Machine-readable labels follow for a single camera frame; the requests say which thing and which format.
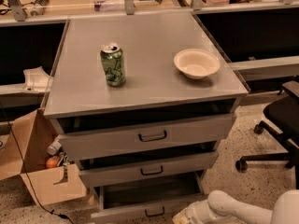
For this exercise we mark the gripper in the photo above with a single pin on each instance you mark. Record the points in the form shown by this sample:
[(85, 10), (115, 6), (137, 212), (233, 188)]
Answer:
[(193, 209)]

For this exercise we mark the grey bottom drawer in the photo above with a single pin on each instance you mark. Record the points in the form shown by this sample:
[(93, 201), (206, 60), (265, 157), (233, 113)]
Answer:
[(148, 198)]

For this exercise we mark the grey drawer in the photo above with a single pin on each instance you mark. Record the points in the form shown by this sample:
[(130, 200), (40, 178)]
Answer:
[(144, 137), (147, 169), (148, 198)]

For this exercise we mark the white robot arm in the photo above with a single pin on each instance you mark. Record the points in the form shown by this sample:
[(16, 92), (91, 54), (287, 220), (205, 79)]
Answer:
[(220, 206)]

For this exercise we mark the grey top drawer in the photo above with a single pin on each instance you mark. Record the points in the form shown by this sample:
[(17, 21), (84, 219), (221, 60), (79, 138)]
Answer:
[(144, 137)]

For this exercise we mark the grey middle drawer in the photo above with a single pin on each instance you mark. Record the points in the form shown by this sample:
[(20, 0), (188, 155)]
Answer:
[(147, 169)]

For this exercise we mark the grey drawer cabinet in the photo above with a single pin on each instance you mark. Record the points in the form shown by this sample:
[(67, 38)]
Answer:
[(154, 91)]

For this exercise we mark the orange fruit in box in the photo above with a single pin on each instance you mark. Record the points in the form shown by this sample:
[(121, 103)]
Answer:
[(52, 162)]

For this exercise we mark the black office chair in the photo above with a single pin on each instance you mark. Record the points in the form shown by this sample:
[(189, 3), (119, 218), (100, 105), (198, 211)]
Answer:
[(284, 113)]

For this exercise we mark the white bottle in box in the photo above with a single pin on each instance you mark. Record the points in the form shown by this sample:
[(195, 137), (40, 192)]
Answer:
[(54, 147)]

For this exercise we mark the white bowl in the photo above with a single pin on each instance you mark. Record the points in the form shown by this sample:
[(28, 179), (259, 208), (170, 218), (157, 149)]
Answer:
[(196, 63)]

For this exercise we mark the brown cardboard box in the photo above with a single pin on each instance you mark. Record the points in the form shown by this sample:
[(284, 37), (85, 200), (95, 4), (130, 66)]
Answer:
[(25, 154)]

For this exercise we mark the green soda can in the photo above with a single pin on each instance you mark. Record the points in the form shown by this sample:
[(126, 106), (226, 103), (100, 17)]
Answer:
[(113, 64)]

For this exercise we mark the black white handheld device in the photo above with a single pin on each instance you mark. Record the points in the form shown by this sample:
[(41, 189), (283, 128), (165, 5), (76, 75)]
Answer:
[(39, 7)]

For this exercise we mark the white bracket on shelf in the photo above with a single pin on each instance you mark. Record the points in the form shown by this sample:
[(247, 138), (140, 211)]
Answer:
[(36, 80)]

